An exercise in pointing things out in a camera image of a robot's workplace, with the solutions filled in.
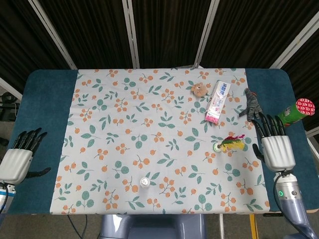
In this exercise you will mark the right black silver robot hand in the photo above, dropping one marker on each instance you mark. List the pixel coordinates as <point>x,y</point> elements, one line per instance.
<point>277,153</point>

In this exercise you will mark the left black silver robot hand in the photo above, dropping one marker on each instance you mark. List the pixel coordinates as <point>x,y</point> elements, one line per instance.
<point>15,164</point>

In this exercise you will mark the colourful feather shuttlecock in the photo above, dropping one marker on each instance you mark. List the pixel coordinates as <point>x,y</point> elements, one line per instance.
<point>233,144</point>

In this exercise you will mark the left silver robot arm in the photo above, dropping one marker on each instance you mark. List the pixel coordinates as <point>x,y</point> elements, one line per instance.
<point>8,195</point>

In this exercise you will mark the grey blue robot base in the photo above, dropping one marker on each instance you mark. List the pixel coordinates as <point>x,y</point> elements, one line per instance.
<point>149,226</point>

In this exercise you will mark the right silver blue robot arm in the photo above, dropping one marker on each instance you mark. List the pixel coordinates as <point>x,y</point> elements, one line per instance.
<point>294,206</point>

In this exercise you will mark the orange fruit patterned tablecloth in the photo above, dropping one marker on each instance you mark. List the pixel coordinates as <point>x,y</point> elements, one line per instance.
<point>149,124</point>

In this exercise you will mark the green can with red lid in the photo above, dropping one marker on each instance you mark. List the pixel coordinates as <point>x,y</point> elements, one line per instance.
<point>294,110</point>

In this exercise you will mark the black equipment on floor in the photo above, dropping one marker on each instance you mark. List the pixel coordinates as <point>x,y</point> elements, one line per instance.
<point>6,99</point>

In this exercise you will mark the dark blue table cover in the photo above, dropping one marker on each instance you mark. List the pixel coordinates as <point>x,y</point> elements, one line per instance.
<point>45,104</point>

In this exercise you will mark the white table leg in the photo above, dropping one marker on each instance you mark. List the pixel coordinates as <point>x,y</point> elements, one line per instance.
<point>221,226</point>

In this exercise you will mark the small brown plush toy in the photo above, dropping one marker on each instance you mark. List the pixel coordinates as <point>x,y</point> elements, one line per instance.
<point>199,90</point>

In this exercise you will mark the small white foil-capped bottle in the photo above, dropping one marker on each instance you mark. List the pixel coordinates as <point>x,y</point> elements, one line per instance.
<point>144,182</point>

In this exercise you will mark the dark folding screen white frames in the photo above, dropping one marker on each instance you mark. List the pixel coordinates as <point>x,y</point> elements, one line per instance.
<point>87,30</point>

